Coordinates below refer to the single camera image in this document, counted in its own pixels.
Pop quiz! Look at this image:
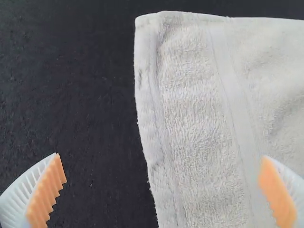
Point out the pale towel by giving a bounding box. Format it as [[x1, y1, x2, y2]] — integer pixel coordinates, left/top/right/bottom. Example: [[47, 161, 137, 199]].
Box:
[[134, 10, 304, 228]]

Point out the black mat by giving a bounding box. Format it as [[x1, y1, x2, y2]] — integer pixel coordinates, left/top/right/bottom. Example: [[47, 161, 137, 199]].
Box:
[[0, 0, 304, 228]]

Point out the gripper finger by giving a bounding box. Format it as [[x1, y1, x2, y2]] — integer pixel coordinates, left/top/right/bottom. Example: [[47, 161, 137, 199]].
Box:
[[0, 152, 68, 228], [258, 155, 304, 228]]

